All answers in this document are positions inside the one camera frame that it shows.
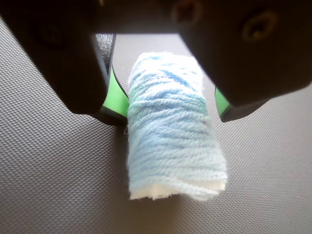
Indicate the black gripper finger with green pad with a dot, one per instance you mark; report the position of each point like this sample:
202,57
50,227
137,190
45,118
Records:
73,73
256,61

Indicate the light blue yarn-wrapped block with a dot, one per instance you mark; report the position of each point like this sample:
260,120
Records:
170,141

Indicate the black textured table mat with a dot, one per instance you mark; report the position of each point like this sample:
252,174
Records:
61,182

